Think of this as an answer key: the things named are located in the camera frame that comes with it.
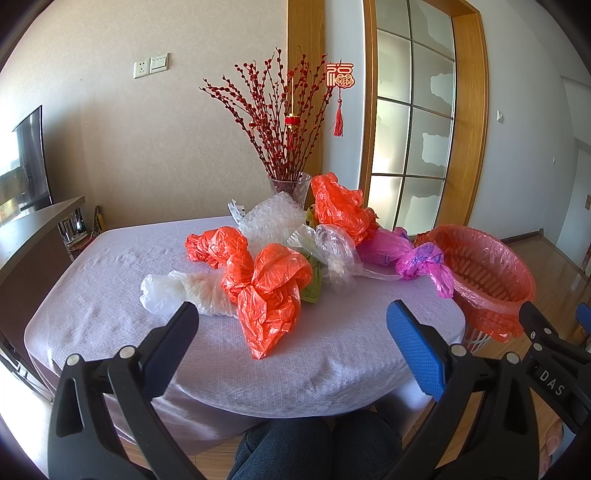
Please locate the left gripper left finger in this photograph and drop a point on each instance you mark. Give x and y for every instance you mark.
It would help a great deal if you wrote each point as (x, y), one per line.
(82, 440)

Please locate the small red lantern ornament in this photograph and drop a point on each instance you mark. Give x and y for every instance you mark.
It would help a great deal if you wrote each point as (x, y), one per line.
(291, 117)

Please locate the wall switch and socket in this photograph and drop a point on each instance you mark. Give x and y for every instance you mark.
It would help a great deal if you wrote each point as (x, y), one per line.
(150, 66)

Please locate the magenta plastic bag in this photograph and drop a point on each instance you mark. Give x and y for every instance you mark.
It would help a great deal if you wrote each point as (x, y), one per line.
(394, 248)

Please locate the glass vase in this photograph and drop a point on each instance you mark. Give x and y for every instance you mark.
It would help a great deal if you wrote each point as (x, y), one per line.
(297, 189)

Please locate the white plastic bag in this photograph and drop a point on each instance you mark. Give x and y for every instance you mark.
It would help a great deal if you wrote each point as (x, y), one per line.
(164, 294)

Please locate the dark tv cabinet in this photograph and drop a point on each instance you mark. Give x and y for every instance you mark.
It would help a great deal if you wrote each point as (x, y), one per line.
(33, 258)

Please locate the green paw print bag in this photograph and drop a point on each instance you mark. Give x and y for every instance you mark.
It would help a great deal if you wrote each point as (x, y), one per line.
(312, 292)

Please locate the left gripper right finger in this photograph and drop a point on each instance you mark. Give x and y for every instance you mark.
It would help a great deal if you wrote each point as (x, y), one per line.
(503, 440)

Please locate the television screen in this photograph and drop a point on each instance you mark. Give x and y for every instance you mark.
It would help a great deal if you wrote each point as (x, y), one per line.
(25, 185)

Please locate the frosted glass sliding door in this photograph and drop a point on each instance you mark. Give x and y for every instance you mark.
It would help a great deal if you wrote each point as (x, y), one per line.
(416, 102)

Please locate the clear plastic bag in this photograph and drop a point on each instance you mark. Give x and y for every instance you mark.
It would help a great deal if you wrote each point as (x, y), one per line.
(336, 251)

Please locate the clutter on floor by cabinet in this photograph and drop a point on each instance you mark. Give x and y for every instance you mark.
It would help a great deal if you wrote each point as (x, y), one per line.
(74, 232)

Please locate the red berry branches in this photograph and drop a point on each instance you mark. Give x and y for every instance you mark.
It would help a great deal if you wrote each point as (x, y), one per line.
(258, 104)

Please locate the large orange plastic bag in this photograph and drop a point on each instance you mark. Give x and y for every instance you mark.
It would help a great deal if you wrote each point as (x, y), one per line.
(265, 289)

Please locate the red lined waste basket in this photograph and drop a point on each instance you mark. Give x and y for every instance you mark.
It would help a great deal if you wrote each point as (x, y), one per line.
(491, 282)

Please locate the bubble wrap sheet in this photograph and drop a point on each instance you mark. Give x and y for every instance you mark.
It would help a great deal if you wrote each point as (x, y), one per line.
(271, 221)

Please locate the red fu tassel ornament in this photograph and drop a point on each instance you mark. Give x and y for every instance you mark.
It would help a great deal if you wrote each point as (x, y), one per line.
(339, 76)

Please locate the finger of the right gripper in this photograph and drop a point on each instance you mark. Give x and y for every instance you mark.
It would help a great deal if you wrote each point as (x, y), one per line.
(583, 317)
(545, 336)

